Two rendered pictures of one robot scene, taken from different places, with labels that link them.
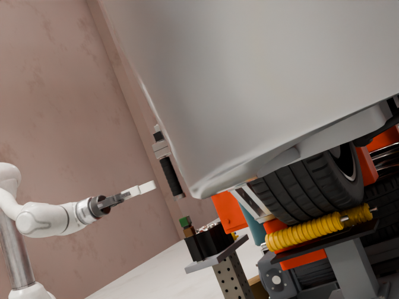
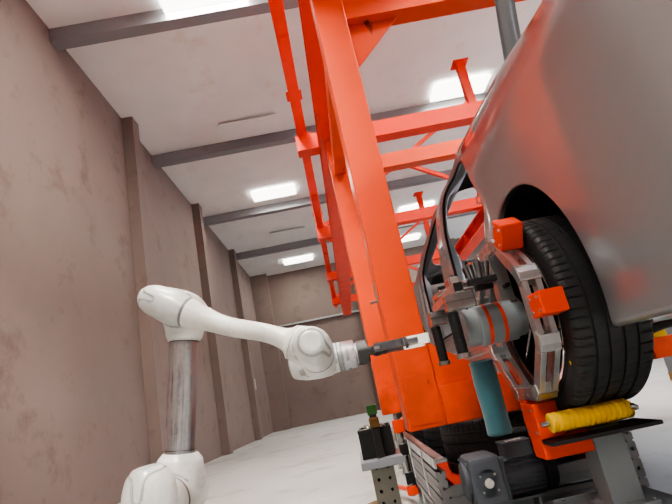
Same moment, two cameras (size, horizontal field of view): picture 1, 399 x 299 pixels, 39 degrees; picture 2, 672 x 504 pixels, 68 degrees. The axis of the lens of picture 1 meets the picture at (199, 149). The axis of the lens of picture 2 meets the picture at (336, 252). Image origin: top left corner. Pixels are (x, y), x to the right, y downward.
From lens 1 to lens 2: 1.21 m
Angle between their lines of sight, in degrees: 28
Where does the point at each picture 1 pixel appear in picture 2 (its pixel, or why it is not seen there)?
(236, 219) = (424, 416)
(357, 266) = (627, 463)
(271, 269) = (484, 470)
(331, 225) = (623, 409)
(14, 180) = not seen: hidden behind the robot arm
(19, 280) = (183, 441)
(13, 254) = (185, 405)
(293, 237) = (582, 417)
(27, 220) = (316, 338)
